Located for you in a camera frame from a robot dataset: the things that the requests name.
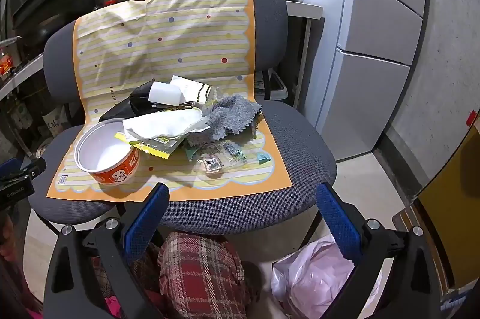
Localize white crumpled tissue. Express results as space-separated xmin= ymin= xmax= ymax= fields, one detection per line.
xmin=123 ymin=108 xmax=211 ymax=141

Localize yellow green snack wrapper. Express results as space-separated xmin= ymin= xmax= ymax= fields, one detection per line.
xmin=114 ymin=131 xmax=188 ymax=159

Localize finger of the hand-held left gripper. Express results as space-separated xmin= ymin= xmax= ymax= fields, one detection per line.
xmin=0 ymin=157 xmax=46 ymax=181

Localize pink plastic bag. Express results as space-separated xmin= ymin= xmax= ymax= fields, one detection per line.
xmin=271 ymin=234 xmax=383 ymax=319

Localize yellow cabinet door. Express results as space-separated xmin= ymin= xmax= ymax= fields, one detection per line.
xmin=392 ymin=127 xmax=480 ymax=295

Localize green clear plastic wrapper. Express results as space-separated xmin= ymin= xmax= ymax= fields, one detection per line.
xmin=185 ymin=141 xmax=269 ymax=175

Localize grey fuzzy cloth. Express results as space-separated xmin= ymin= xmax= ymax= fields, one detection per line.
xmin=186 ymin=94 xmax=263 ymax=147

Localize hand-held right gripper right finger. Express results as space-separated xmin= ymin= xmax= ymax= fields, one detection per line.
xmin=316 ymin=182 xmax=445 ymax=319

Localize grey office chair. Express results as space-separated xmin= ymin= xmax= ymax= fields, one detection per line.
xmin=28 ymin=0 xmax=337 ymax=235

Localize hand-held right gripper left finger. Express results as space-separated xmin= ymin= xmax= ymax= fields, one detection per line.
xmin=44 ymin=183 xmax=170 ymax=319

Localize white refrigerator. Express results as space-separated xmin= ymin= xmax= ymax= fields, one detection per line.
xmin=315 ymin=0 xmax=428 ymax=162

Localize white plastic bin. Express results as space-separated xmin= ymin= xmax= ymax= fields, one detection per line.
xmin=255 ymin=69 xmax=289 ymax=102

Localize white side table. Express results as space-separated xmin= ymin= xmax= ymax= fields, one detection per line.
xmin=285 ymin=0 xmax=324 ymax=109

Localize red plaid trousers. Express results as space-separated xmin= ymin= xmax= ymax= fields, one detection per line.
xmin=92 ymin=231 xmax=249 ymax=319

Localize yellow striped dotted mat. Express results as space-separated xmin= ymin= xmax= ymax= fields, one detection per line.
xmin=46 ymin=0 xmax=293 ymax=203

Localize white foam block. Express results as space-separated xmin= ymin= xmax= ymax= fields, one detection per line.
xmin=148 ymin=82 xmax=182 ymax=106

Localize black plastic bag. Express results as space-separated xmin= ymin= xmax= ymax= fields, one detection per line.
xmin=98 ymin=81 xmax=177 ymax=124

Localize person's left forearm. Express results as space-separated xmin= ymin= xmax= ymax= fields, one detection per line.
xmin=0 ymin=216 xmax=43 ymax=319

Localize orange instant noodle bowl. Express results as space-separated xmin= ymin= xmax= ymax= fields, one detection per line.
xmin=74 ymin=118 xmax=140 ymax=188

